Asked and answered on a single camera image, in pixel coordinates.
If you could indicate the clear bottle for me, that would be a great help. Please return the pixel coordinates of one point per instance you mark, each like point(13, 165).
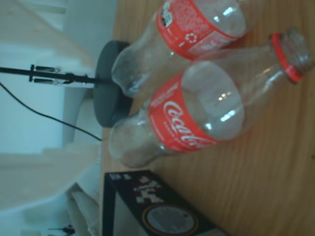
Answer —
point(182, 115)
point(187, 27)

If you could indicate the grey cardboard box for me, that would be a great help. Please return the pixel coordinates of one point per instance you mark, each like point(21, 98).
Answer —
point(157, 196)

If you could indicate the black round stand base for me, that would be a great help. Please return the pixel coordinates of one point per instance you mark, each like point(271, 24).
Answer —
point(105, 98)

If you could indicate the black stand pole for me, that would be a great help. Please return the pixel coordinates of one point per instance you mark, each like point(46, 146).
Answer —
point(78, 78)

